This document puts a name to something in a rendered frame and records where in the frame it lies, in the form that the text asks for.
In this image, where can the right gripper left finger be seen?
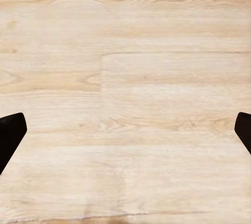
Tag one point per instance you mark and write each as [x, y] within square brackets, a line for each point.
[12, 130]

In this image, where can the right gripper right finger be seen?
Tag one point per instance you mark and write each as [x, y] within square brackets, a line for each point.
[243, 129]

